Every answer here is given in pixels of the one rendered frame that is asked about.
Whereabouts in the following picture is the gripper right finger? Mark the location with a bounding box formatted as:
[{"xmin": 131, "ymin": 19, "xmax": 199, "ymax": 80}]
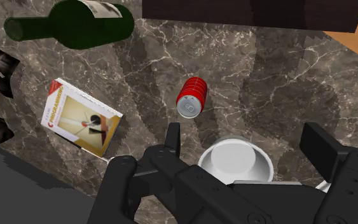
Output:
[{"xmin": 299, "ymin": 122, "xmax": 358, "ymax": 224}]

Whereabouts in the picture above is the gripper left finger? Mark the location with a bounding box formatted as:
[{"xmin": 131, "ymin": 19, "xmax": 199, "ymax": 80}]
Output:
[{"xmin": 86, "ymin": 122, "xmax": 274, "ymax": 224}]

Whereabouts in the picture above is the white bowl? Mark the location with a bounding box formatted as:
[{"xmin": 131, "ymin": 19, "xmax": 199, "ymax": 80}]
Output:
[{"xmin": 198, "ymin": 138, "xmax": 274, "ymax": 186}]

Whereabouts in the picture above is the red drink can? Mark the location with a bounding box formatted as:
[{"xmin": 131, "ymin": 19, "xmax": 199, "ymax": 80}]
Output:
[{"xmin": 176, "ymin": 76, "xmax": 209, "ymax": 119}]

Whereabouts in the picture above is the white and yellow book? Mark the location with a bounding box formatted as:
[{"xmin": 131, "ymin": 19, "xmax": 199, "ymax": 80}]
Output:
[{"xmin": 40, "ymin": 78, "xmax": 124, "ymax": 158}]

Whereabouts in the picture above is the dark green glass bottle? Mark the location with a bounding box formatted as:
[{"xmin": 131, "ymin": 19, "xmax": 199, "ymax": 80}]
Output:
[{"xmin": 3, "ymin": 0, "xmax": 135, "ymax": 50}]

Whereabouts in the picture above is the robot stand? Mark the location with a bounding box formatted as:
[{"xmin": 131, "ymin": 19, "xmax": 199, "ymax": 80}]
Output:
[{"xmin": 141, "ymin": 0, "xmax": 358, "ymax": 34}]

